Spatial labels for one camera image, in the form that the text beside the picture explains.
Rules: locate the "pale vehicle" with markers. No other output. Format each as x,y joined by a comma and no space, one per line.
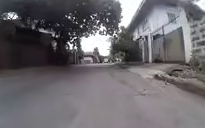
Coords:
88,59

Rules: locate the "dark green bush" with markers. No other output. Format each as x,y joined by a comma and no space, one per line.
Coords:
125,48

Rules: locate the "grey asphalt road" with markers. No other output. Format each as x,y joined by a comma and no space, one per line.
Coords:
83,96

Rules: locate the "large dark green trees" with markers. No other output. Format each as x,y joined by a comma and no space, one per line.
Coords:
66,16

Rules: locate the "white house with dark roof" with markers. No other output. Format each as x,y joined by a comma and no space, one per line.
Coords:
166,30

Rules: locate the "weedy dirt verge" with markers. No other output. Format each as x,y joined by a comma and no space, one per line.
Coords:
183,78

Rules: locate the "dark boundary wall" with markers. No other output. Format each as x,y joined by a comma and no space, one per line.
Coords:
20,50

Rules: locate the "grey concrete block wall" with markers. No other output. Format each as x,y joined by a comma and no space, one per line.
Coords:
203,43

